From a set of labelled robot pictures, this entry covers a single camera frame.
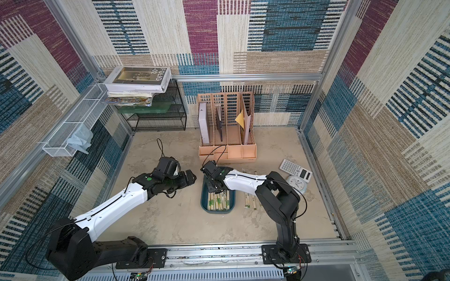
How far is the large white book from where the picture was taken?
2.69ft

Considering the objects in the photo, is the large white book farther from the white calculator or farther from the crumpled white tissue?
the white calculator

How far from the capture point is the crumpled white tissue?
2.19ft

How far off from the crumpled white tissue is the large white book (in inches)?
8.1
